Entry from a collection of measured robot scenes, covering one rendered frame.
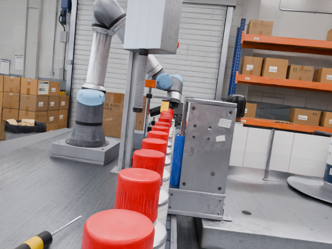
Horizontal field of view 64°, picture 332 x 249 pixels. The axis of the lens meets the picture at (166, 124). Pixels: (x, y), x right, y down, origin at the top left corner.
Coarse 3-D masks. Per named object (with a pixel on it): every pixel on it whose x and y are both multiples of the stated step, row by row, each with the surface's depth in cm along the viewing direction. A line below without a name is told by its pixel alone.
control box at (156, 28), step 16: (128, 0) 92; (144, 0) 87; (160, 0) 84; (176, 0) 87; (128, 16) 92; (144, 16) 88; (160, 16) 84; (176, 16) 88; (128, 32) 92; (144, 32) 88; (160, 32) 84; (176, 32) 89; (128, 48) 92; (160, 48) 84; (176, 48) 91
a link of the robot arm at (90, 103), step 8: (80, 96) 112; (88, 96) 111; (96, 96) 112; (104, 96) 117; (80, 104) 112; (88, 104) 111; (96, 104) 112; (80, 112) 112; (88, 112) 112; (96, 112) 113; (80, 120) 112; (88, 120) 112; (96, 120) 114
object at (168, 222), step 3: (168, 216) 59; (168, 219) 57; (168, 222) 56; (168, 225) 55; (168, 228) 53; (168, 231) 52; (168, 234) 51; (168, 237) 50; (168, 240) 49; (168, 243) 48; (165, 246) 47; (168, 246) 47
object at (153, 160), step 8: (136, 152) 27; (144, 152) 27; (152, 152) 28; (160, 152) 28; (136, 160) 26; (144, 160) 26; (152, 160) 26; (160, 160) 26; (144, 168) 26; (152, 168) 26; (160, 168) 27; (160, 192) 27; (160, 200) 26; (168, 200) 28; (160, 208) 26; (160, 216) 26
